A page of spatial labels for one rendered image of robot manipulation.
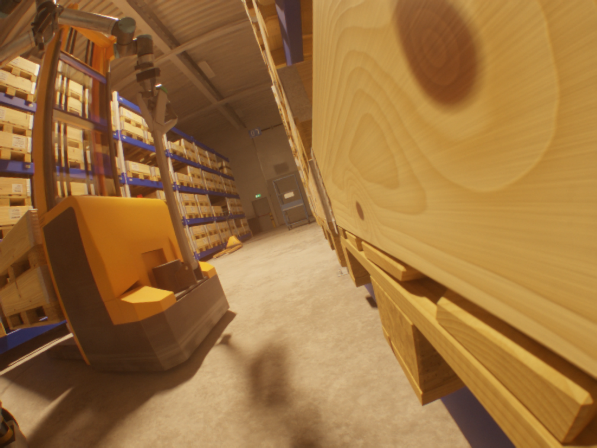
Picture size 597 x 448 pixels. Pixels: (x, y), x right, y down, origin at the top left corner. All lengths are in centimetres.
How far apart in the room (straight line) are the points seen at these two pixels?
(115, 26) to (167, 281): 128
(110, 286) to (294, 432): 87
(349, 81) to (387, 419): 60
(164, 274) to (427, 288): 124
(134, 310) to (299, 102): 98
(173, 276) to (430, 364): 123
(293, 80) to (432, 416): 97
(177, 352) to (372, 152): 107
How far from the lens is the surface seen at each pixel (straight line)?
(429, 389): 24
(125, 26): 134
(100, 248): 116
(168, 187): 133
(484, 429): 32
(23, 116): 391
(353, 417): 63
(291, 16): 82
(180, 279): 131
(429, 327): 16
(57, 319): 169
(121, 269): 119
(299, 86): 82
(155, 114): 146
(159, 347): 111
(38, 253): 171
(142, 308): 107
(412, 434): 58
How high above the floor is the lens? 48
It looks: 3 degrees down
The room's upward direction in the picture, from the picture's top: 18 degrees counter-clockwise
